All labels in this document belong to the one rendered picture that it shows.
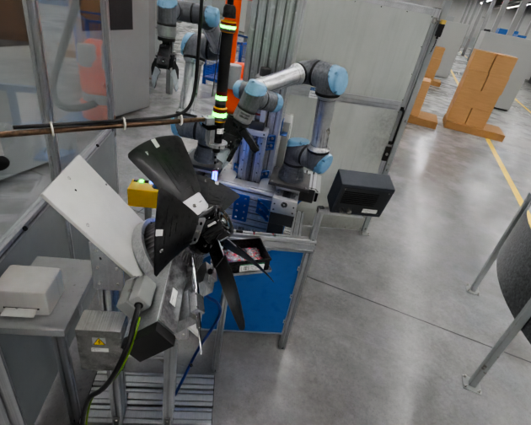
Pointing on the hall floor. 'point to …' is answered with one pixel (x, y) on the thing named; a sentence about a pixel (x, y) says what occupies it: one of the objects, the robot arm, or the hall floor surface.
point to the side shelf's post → (67, 377)
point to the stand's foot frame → (146, 410)
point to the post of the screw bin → (219, 333)
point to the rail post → (295, 300)
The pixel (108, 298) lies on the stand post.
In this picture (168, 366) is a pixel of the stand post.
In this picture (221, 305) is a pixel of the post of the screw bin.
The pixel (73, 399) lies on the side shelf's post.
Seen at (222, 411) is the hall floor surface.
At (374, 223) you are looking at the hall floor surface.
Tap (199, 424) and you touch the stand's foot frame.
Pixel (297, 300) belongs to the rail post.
